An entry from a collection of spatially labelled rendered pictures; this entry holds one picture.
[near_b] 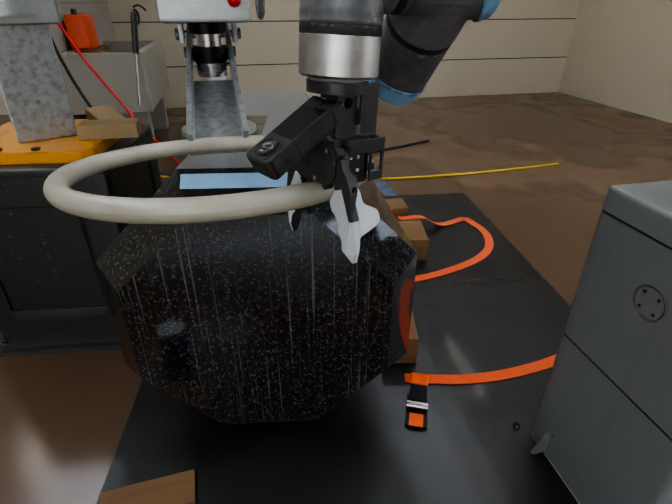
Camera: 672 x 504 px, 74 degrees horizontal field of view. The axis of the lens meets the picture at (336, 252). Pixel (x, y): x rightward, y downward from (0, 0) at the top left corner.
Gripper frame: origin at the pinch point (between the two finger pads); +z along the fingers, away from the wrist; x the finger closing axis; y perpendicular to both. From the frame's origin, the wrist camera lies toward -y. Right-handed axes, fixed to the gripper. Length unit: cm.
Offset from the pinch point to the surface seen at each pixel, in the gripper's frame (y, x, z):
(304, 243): 27, 38, 21
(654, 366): 68, -30, 35
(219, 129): 14, 52, -4
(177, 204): -15.7, 5.4, -6.9
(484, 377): 94, 17, 85
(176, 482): -8, 50, 91
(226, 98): 22, 64, -9
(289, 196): -4.4, 0.2, -7.3
